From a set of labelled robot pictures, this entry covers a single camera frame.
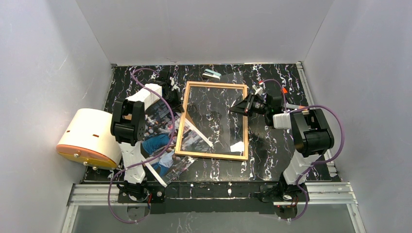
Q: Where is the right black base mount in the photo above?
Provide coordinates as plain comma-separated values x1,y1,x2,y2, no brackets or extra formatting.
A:
256,177,310,221

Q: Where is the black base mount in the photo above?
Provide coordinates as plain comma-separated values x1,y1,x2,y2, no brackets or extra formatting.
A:
116,178,166,204
256,177,310,221

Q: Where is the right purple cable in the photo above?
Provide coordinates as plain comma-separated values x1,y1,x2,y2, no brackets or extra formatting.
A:
259,79,345,222

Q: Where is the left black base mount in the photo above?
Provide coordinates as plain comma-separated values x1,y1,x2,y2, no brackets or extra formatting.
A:
116,178,166,204

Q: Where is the brown cardboard backing board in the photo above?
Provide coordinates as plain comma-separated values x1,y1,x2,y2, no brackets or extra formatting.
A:
123,114,132,120

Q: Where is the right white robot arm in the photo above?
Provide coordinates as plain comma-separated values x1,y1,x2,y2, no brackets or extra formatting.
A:
229,94,334,185

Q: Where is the wooden picture frame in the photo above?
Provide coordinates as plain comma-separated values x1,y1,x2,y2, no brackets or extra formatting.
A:
174,81,249,161

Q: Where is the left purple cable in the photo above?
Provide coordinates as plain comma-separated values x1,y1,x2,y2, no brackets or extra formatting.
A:
107,68,176,225

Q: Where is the teal white stapler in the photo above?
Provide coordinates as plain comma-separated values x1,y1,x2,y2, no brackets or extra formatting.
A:
202,69,222,80

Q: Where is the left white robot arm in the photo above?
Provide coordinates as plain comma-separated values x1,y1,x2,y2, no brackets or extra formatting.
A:
110,69,183,187

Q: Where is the grey marker salmon cap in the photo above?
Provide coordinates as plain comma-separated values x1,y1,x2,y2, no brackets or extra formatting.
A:
286,103,304,110

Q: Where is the aluminium rail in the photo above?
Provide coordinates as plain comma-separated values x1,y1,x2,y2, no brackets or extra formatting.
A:
68,182,358,205

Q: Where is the white cylindrical orange-based device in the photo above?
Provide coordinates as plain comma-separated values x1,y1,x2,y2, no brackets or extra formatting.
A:
56,108,122,170

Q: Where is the purple cable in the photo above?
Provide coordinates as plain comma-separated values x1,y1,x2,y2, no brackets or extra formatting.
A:
107,68,176,225
259,79,345,222

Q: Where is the printed colour photo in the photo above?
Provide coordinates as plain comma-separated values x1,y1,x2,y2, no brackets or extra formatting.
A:
141,100,213,184

